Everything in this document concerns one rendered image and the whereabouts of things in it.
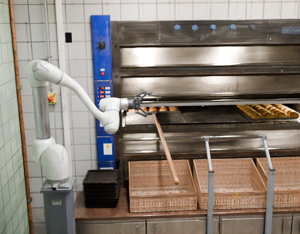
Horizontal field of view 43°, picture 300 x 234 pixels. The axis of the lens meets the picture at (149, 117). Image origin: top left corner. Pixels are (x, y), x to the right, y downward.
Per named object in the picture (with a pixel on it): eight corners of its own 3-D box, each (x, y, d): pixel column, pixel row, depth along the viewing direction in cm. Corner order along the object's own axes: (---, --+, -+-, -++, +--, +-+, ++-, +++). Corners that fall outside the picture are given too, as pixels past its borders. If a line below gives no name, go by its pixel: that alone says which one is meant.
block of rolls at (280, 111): (235, 106, 423) (235, 101, 422) (277, 105, 426) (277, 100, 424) (252, 119, 364) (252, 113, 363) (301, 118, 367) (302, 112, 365)
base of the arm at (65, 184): (40, 192, 251) (40, 184, 250) (47, 179, 273) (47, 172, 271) (68, 191, 252) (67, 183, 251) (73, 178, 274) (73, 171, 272)
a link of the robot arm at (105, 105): (120, 102, 291) (120, 117, 284) (99, 103, 291) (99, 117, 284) (119, 94, 282) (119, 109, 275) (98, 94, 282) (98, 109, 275)
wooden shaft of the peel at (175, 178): (179, 185, 217) (179, 180, 216) (174, 185, 217) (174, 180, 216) (156, 115, 383) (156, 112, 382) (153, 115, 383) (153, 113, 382)
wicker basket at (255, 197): (191, 186, 360) (192, 159, 354) (250, 185, 362) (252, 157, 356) (200, 211, 313) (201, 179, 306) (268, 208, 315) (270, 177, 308)
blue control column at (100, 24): (111, 172, 555) (105, 19, 506) (122, 172, 556) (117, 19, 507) (101, 246, 368) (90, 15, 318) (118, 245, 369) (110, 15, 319)
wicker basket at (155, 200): (128, 189, 357) (127, 160, 350) (188, 186, 360) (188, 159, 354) (129, 213, 309) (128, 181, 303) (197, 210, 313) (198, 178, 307)
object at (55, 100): (47, 102, 336) (46, 91, 334) (58, 102, 337) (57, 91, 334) (45, 104, 329) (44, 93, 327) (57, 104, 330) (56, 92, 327)
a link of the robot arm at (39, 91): (40, 172, 266) (28, 164, 283) (62, 167, 275) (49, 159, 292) (30, 61, 248) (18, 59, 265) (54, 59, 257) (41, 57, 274)
